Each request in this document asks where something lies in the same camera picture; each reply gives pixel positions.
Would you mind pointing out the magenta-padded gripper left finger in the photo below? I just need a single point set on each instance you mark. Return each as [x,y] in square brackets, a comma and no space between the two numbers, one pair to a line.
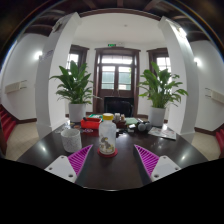
[71,163]

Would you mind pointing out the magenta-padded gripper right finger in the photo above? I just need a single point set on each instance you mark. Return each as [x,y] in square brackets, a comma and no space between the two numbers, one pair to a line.
[155,165]

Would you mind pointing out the yellow-capped clear drink bottle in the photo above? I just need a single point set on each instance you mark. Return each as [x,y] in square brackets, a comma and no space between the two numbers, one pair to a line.
[107,135]

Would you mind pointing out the white speckled cup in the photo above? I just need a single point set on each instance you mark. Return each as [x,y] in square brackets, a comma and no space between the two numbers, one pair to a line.
[71,140]

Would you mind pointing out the white printed paper leaflet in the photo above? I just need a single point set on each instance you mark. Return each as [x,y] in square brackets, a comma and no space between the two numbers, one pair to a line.
[162,133]

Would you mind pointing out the grey-headed microphone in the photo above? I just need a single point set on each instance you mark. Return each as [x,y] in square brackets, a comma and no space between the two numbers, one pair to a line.
[141,127]
[148,126]

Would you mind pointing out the red plastic box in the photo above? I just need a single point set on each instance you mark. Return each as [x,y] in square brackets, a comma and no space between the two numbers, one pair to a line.
[90,124]

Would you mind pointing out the potted green plant white pot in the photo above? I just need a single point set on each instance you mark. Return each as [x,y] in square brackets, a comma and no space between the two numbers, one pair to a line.
[156,116]
[77,112]

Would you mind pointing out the green notebook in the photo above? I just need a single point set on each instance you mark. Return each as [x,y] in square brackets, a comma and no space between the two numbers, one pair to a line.
[131,121]

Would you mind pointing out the brown box of small items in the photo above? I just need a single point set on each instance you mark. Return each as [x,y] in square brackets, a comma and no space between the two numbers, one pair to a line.
[120,120]

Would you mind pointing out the black office chair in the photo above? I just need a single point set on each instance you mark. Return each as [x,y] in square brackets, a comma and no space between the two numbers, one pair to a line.
[118,106]

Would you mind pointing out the red carpeted staircase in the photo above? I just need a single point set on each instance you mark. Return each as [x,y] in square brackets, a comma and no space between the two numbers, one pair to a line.
[220,138]
[6,123]

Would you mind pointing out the dark wooden glazed door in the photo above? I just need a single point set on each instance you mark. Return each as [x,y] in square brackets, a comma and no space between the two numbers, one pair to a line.
[116,78]

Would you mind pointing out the dark-framed window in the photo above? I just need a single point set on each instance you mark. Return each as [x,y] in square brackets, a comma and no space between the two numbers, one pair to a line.
[163,60]
[74,55]

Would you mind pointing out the green exit sign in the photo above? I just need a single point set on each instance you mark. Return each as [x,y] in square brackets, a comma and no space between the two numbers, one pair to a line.
[111,45]

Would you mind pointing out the glowing wall lamp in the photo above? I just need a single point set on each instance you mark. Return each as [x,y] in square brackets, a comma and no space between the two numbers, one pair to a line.
[197,62]
[38,55]

